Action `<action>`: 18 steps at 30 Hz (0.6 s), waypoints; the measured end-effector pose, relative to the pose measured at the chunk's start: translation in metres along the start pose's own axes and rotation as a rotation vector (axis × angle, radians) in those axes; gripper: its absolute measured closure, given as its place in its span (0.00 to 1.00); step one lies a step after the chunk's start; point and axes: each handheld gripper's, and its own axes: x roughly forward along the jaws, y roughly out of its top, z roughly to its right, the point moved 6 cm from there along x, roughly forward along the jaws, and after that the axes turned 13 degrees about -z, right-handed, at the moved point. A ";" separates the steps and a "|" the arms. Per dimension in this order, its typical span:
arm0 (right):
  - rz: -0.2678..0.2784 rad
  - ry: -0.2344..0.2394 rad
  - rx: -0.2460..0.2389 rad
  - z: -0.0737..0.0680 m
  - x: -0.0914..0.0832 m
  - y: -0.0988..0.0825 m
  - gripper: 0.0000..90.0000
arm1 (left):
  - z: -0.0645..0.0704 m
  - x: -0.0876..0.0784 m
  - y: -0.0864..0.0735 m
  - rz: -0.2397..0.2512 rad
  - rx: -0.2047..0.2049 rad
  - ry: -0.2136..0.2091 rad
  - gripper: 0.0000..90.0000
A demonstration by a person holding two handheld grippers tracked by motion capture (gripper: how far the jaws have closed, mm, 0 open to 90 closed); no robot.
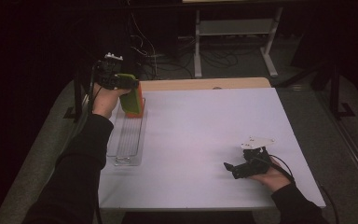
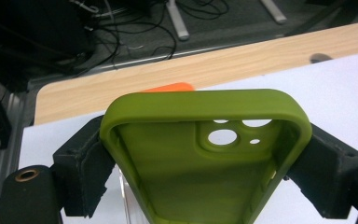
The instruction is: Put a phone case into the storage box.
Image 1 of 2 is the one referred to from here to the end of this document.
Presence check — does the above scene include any light wooden table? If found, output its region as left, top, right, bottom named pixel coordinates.
left=139, top=77, right=272, bottom=92

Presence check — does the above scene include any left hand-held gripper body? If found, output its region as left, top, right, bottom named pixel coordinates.
left=93, top=52, right=139, bottom=91

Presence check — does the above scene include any clear plastic tray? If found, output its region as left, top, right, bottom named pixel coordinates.
left=106, top=97, right=148, bottom=167

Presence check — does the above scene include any black metal stand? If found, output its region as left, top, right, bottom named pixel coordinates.
left=310, top=62, right=356, bottom=120
left=63, top=73, right=90, bottom=123

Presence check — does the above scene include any bundle of floor cables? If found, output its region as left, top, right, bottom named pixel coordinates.
left=129, top=34, right=262, bottom=80

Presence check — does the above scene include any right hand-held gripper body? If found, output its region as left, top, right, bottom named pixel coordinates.
left=234, top=135, right=276, bottom=180

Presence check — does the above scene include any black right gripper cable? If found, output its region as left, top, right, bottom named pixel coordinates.
left=268, top=154, right=339, bottom=224

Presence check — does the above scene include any white metal table frame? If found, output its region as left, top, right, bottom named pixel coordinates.
left=193, top=6, right=284, bottom=78

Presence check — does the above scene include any person's left hand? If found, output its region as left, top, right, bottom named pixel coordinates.
left=91, top=83, right=132, bottom=119

